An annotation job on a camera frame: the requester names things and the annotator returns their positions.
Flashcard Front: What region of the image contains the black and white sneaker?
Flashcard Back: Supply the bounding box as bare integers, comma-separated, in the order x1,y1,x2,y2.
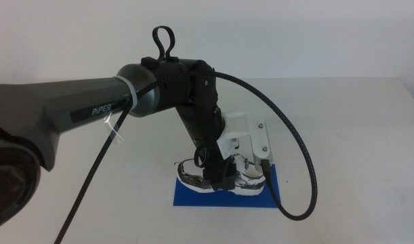
175,153,267,198

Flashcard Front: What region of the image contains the blue rectangular mat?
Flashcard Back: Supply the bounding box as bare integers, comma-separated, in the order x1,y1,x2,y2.
173,163,282,209

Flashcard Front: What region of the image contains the clear tape piece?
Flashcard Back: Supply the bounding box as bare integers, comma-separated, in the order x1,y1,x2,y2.
104,112,125,144

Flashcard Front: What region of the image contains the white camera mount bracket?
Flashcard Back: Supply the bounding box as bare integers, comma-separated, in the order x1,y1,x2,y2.
216,111,259,161

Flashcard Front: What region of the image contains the white cable tie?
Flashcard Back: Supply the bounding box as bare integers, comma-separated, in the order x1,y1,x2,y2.
114,75,139,111

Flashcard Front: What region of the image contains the thin black cable loop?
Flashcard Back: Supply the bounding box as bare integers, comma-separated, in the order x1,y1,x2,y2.
152,25,177,62

